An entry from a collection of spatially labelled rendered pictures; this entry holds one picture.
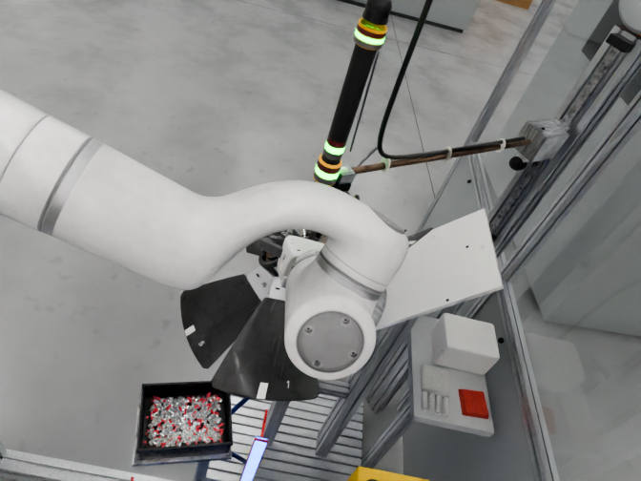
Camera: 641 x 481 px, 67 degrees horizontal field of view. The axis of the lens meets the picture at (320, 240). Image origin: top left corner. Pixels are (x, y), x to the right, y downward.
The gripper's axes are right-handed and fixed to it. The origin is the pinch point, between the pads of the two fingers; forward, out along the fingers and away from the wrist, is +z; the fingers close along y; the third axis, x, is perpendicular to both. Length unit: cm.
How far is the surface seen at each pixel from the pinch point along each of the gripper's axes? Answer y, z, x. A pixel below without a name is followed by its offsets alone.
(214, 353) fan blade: -11, 41, -45
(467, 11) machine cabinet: 170, 568, 193
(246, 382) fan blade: -2.7, 16.1, -35.5
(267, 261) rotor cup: -4.4, 39.1, -17.3
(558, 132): 54, 43, 32
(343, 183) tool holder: 4.2, 17.6, 8.2
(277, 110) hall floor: -18, 331, 13
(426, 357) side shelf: 52, 60, -41
